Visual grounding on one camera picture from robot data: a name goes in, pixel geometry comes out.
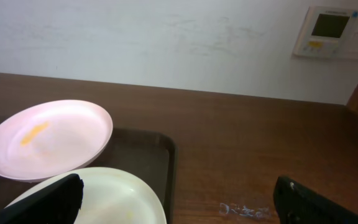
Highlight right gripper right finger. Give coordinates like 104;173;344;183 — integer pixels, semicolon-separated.
273;176;358;224

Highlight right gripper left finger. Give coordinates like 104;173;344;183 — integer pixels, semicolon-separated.
0;174;84;224

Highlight cream white plate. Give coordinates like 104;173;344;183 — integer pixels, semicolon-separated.
10;167;167;224

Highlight pink plate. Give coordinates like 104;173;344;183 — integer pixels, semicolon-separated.
0;100;113;182

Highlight large brown serving tray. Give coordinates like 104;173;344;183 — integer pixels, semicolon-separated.
0;128;177;223

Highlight white wall control panel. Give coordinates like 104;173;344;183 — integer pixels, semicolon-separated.
293;6;358;58

